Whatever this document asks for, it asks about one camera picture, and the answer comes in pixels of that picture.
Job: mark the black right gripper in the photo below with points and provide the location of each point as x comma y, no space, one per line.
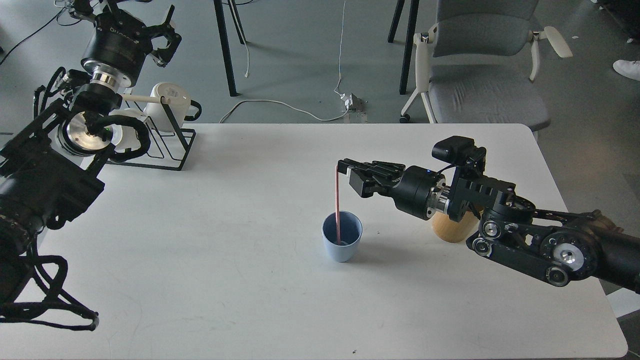
415,190

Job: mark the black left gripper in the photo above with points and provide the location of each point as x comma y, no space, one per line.
117,45

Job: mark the blue plastic cup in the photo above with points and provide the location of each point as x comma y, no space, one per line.
351,230

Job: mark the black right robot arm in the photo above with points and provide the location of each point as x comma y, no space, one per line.
549,245

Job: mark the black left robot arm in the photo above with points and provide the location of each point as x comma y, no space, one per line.
50,169

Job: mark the white mug upper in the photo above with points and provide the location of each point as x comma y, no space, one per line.
180,103

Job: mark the white mug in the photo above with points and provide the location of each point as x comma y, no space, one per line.
125,137
180,103

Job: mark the black table legs left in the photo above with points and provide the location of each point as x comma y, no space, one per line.
220,19

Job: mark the black table legs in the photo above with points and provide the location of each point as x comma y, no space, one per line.
220,19
408,43

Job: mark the bamboo cylinder holder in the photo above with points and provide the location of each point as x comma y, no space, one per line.
452,231

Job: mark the white mug lower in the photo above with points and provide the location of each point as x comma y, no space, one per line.
125,137

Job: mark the black table legs right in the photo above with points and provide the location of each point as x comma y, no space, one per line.
408,43

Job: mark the grey office chair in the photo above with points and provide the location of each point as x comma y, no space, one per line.
481,93

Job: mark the white shoe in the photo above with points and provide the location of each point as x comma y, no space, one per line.
628,69

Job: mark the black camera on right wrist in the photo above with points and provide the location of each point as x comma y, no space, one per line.
460,151

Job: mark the black wire mug rack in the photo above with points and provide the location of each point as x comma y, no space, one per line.
168,150

